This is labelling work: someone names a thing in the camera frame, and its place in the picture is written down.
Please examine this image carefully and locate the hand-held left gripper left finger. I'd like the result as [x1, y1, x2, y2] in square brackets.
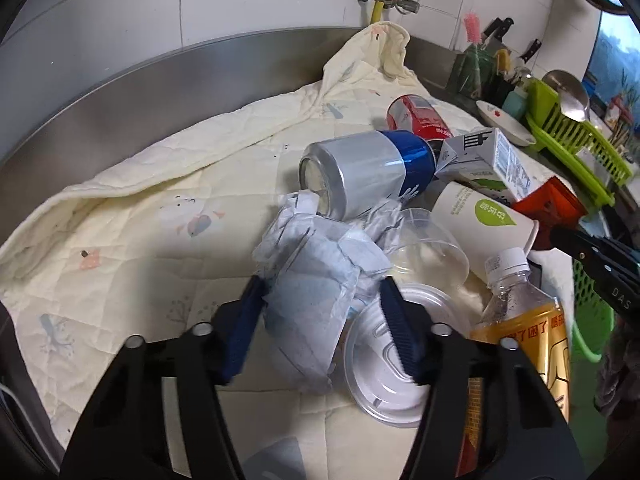
[59, 276, 271, 480]

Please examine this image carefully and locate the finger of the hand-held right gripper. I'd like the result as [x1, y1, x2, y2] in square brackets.
[547, 225, 608, 268]

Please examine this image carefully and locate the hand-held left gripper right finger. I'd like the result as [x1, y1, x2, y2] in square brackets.
[377, 277, 586, 480]

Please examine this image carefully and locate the green plastic basket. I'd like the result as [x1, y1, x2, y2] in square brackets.
[570, 255, 616, 363]

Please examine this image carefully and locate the white plastic cup lid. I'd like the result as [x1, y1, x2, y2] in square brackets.
[342, 282, 501, 428]

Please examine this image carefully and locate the red plastic basket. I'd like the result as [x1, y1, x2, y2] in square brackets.
[511, 176, 588, 221]

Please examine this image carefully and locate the white tissue paper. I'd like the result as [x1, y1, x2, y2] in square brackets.
[252, 192, 401, 396]

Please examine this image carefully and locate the person's right hand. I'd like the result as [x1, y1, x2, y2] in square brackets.
[595, 317, 640, 417]

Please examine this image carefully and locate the clear plastic cup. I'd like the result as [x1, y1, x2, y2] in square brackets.
[385, 207, 471, 291]

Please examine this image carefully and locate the plastic bottle yellow label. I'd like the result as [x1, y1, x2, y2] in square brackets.
[462, 247, 573, 480]

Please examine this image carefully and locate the white paper cup green label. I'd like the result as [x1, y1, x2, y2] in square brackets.
[430, 181, 541, 281]

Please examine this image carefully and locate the green plastic dish rack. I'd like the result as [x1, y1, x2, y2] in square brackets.
[522, 77, 634, 204]

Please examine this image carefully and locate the white milk carton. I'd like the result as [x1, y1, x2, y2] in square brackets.
[434, 127, 533, 206]

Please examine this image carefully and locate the steel ladle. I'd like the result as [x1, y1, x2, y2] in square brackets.
[559, 87, 592, 124]

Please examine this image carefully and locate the white ceramic plate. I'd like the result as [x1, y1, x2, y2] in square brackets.
[475, 100, 537, 147]

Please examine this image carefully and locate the cream quilted blanket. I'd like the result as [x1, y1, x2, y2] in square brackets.
[0, 20, 576, 480]

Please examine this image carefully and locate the teal plastic bottle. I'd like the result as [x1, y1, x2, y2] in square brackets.
[502, 87, 529, 117]

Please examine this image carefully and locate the silver and blue drink can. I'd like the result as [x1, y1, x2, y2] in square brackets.
[298, 130, 437, 222]

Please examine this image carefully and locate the green framed window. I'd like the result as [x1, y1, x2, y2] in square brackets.
[585, 10, 640, 142]

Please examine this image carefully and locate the red drink can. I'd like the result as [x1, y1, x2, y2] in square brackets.
[386, 94, 453, 142]

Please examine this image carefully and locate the green utensil holder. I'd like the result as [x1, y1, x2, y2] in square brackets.
[447, 44, 502, 100]

